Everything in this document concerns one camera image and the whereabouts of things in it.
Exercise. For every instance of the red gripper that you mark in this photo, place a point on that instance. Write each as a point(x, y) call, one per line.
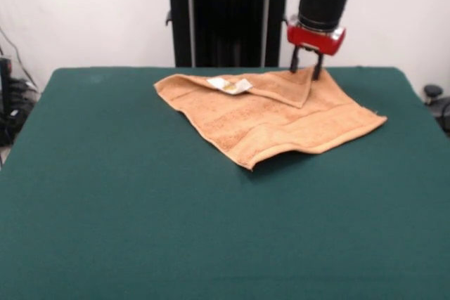
point(313, 40)

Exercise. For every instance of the orange terry towel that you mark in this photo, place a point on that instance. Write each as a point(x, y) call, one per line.
point(267, 117)

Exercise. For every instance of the black office chair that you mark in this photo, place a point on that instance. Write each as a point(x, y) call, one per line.
point(437, 101)

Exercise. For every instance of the dark green table cloth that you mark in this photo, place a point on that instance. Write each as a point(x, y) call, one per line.
point(105, 229)

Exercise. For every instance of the black equipment box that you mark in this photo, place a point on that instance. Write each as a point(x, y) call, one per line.
point(5, 103)

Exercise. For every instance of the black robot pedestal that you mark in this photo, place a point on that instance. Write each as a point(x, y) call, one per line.
point(228, 15)

